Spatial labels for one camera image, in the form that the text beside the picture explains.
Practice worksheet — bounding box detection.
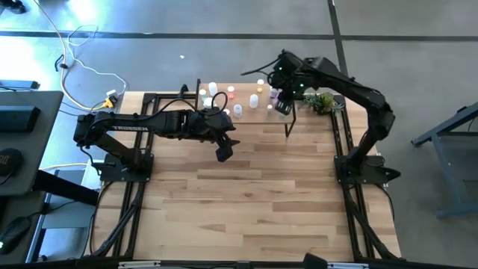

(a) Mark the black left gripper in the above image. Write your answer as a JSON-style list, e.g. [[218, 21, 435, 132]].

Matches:
[[202, 111, 240, 164]]

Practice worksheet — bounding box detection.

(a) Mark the black floor object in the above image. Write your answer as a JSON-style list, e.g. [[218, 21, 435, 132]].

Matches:
[[0, 0, 28, 15]]

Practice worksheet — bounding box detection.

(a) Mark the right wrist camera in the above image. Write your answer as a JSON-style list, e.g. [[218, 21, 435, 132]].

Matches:
[[276, 50, 304, 72]]

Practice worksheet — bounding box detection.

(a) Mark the blue-grey metal table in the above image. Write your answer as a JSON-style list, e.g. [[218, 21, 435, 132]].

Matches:
[[410, 101, 478, 220]]

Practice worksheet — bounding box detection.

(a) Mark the white melatonin bottle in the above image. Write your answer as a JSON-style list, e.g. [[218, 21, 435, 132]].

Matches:
[[269, 86, 282, 106]]

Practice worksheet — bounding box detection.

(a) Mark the black box device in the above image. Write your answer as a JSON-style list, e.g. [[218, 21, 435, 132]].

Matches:
[[0, 105, 42, 134]]

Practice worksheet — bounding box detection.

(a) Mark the black round device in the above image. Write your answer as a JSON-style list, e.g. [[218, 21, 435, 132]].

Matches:
[[0, 147, 24, 177]]

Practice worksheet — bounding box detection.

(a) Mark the flat black device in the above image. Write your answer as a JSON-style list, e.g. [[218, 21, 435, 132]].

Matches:
[[0, 78, 40, 90]]

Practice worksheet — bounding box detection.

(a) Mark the white floor cable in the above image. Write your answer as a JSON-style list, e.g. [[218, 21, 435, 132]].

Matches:
[[68, 24, 128, 95]]

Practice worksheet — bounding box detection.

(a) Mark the green potted plant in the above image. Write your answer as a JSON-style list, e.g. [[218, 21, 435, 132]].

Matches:
[[300, 91, 344, 116]]

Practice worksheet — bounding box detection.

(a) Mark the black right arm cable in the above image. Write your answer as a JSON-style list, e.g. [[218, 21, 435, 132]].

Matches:
[[240, 55, 281, 77]]

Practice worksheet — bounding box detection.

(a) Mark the black computer mouse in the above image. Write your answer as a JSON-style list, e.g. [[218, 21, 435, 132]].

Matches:
[[0, 216, 33, 255]]

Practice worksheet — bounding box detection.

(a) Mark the cream floor cable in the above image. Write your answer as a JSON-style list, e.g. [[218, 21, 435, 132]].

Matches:
[[31, 0, 113, 111]]

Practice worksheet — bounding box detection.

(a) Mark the silver bracket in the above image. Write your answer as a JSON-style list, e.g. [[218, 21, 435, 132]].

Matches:
[[118, 261, 161, 269], [327, 262, 369, 269]]

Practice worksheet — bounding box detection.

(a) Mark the black beam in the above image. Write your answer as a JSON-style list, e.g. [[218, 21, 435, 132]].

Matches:
[[33, 170, 100, 206]]

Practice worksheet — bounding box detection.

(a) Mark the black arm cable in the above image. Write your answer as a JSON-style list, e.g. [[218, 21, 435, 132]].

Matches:
[[240, 55, 281, 77], [140, 90, 229, 123]]

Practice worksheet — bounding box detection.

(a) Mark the grey floor panel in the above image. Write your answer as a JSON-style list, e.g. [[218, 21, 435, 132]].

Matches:
[[39, 159, 108, 229]]

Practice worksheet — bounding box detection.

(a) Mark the wooden shelf black frame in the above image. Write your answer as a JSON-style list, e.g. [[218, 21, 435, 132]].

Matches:
[[193, 77, 298, 138]]

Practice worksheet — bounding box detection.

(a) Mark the black table frame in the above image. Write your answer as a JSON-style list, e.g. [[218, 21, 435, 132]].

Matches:
[[84, 84, 403, 265]]

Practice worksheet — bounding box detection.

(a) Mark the black floor cable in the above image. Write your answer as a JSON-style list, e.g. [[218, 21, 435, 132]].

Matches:
[[54, 54, 70, 72]]

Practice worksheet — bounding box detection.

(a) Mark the grey desk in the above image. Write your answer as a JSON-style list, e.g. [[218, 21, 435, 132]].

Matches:
[[0, 90, 64, 197]]

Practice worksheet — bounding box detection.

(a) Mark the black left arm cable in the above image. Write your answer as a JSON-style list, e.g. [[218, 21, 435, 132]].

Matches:
[[140, 90, 229, 123]]

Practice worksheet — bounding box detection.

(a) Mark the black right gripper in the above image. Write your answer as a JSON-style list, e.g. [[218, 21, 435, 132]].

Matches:
[[269, 66, 308, 116]]

